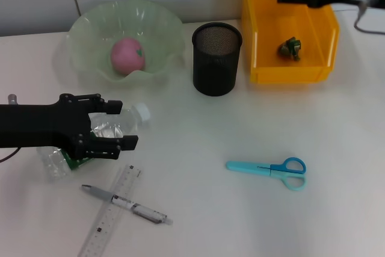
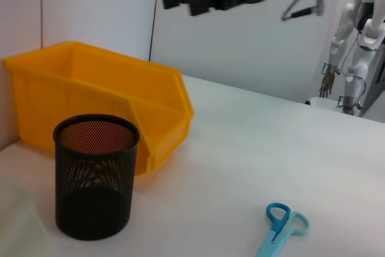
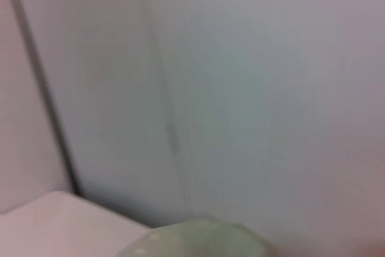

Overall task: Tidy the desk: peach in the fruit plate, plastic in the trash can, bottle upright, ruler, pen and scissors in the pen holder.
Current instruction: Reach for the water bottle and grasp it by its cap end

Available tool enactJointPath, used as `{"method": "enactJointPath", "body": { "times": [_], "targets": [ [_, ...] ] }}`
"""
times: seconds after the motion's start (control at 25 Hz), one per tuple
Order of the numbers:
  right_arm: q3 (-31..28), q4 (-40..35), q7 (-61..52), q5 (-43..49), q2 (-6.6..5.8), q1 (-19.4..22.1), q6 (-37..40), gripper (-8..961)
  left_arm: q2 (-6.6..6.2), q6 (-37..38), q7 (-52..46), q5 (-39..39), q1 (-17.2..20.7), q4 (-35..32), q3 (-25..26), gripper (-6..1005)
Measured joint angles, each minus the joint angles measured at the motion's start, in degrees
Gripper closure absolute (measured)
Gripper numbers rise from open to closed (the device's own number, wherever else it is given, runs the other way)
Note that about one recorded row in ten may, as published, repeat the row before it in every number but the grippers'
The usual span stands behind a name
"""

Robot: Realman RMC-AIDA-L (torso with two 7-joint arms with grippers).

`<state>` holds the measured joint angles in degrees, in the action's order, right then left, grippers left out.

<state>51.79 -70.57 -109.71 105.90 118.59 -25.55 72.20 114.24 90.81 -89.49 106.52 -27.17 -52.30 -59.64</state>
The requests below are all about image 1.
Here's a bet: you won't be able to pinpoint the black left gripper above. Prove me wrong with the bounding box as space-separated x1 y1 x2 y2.
0 93 139 160

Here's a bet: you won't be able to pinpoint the clear water bottle green label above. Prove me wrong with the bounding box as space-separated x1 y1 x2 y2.
35 103 151 182

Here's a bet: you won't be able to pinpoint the green plastic wrapper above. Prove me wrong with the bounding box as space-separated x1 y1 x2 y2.
276 36 303 61

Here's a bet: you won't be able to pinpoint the pink peach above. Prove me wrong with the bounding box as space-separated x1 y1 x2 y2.
110 37 147 75

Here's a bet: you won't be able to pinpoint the grey white pen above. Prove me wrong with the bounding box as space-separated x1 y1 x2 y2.
81 184 174 226

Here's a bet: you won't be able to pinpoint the clear plastic ruler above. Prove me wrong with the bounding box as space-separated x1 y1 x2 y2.
77 164 143 257

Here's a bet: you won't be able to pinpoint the green glass fruit plate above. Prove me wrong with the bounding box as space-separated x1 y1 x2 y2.
66 0 186 89

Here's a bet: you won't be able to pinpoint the black mesh pen holder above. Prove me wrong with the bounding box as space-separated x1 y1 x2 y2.
191 22 243 97

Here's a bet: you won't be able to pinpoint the blue scissors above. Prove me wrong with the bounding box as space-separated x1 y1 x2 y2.
226 156 307 191

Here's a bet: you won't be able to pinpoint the yellow plastic bin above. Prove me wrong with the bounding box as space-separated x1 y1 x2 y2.
240 0 340 84

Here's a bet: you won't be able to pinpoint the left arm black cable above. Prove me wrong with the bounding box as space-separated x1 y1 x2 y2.
0 94 20 163

